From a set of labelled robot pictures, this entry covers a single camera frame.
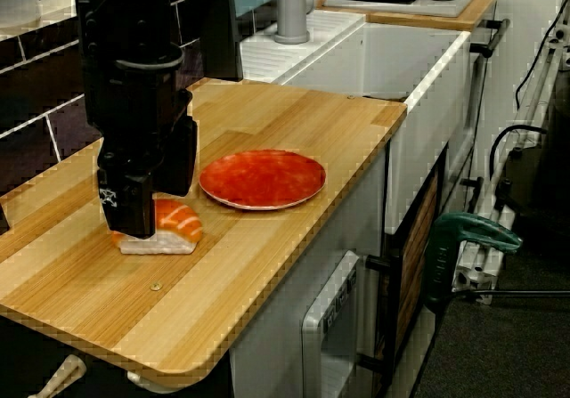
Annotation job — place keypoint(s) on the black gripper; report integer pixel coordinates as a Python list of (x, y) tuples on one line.
[(133, 113)]

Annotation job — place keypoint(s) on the salmon sushi toy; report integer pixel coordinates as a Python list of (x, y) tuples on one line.
[(178, 226)]

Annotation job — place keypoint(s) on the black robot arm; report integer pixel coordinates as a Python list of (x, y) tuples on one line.
[(124, 10)]

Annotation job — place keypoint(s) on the red round plate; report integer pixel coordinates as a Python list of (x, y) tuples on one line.
[(263, 180)]

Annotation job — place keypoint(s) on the dark shelf side panel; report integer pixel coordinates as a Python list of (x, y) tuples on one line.
[(218, 24)]

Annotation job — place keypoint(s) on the white toy kitchen cabinet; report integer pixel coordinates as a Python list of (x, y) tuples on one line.
[(276, 327)]

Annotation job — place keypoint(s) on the cream shelf board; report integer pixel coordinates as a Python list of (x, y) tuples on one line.
[(55, 15)]

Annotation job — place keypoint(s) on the white toy dishwasher door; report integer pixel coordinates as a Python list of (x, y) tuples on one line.
[(311, 327)]

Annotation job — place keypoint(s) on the grey toy faucet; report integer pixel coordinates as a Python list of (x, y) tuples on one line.
[(291, 10)]

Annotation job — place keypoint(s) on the wood slat cabinet door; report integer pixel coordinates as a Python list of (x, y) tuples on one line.
[(416, 237)]

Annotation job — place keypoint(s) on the white sink with drainboard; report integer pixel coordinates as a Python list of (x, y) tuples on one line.
[(427, 148)]

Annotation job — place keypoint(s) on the white plastic bracket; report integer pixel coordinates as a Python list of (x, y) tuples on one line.
[(147, 380)]

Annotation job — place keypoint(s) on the aluminium frame rail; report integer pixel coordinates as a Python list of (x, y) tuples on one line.
[(478, 278)]

